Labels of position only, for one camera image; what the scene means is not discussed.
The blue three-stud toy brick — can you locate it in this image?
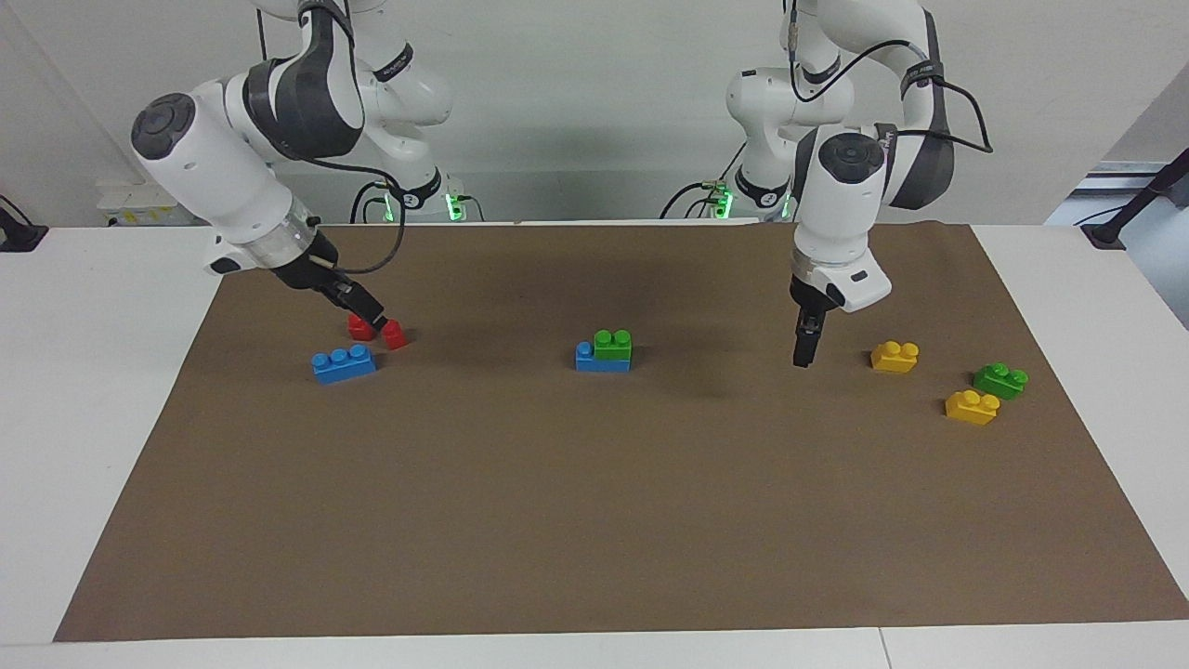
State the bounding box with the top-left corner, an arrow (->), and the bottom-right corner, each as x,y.
310,343 -> 379,386
575,341 -> 633,374

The yellow two-stud toy brick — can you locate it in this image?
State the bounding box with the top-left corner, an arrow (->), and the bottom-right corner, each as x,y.
869,341 -> 921,374
945,389 -> 1001,426

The brown table mat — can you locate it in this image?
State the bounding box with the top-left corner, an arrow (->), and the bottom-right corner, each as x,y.
53,221 -> 1189,644

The black table clamp with rod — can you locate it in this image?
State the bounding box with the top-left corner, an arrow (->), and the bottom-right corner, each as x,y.
1082,149 -> 1189,250

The black right base cable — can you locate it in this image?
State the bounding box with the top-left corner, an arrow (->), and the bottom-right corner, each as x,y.
349,179 -> 389,225

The black base cable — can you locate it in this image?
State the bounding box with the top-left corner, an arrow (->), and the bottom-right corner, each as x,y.
349,179 -> 389,225
660,181 -> 739,221

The black left base cable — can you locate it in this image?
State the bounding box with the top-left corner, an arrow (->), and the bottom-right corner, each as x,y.
660,181 -> 739,221

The white wall box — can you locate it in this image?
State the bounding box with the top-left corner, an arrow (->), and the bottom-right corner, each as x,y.
98,181 -> 199,227

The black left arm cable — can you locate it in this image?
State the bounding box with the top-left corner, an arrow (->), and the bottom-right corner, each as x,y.
785,0 -> 993,154

